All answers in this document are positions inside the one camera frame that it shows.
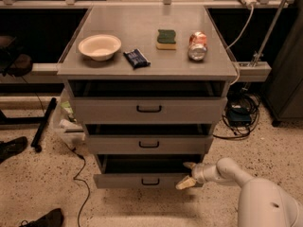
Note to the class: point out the white paper bowl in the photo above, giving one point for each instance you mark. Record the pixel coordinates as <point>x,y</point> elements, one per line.
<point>100,47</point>

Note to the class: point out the grey bottom drawer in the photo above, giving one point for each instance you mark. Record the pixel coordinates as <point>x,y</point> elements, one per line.
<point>143,170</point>

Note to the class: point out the dark grey cabinet right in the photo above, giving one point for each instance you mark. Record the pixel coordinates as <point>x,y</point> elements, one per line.
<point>283,90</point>

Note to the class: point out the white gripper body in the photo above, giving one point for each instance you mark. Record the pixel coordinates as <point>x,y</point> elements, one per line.
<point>198,172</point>

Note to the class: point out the grey drawer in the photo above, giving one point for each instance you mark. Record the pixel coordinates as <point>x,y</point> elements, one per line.
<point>149,138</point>
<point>143,170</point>
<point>147,101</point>

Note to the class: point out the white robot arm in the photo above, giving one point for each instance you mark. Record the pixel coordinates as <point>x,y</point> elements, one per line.
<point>262,203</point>

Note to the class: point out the green yellow sponge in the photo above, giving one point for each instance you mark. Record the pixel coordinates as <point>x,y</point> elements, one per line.
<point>166,39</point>

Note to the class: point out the black shoe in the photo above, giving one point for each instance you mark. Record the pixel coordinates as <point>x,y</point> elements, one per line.
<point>12,148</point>
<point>54,218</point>

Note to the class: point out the black shoe left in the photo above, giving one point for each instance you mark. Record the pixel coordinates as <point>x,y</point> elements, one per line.
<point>12,148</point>

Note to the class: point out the crushed orange soda can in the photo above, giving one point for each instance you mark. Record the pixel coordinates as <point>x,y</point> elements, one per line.
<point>197,47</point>

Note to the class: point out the tangled black cables box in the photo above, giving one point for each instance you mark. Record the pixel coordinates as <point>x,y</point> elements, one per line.
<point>240,115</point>

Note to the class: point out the metal pole stand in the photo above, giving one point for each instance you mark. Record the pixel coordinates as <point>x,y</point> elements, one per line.
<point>254,62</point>

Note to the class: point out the grey top drawer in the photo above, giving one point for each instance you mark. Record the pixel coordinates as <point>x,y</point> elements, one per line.
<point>147,101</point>

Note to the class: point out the dark blue snack packet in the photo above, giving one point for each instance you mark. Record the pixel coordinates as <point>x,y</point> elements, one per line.
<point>136,59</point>

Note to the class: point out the black shoe bottom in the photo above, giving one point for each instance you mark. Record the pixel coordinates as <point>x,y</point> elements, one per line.
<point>54,218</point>

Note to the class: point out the grey middle drawer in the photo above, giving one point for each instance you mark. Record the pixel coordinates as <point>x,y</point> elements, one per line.
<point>149,138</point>

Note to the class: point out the clear plastic bag trash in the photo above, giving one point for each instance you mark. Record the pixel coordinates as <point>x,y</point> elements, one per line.
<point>64,122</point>

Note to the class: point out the black chair base leg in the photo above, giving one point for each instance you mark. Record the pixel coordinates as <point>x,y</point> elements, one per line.
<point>40,120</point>

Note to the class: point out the grey drawer cabinet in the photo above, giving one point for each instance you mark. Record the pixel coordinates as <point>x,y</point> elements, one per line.
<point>137,27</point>

